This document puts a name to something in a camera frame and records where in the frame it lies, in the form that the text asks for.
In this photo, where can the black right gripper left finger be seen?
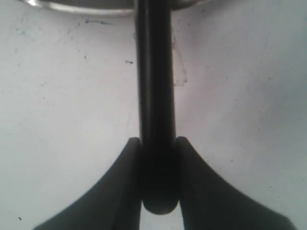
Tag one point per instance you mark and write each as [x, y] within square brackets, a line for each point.
[113, 203]

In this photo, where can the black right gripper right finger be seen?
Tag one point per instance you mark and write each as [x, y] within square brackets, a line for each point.
[208, 202]

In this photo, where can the black knife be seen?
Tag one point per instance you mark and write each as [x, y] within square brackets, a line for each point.
[159, 173]

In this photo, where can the round steel plate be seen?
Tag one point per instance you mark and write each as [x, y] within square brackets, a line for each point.
[111, 8]

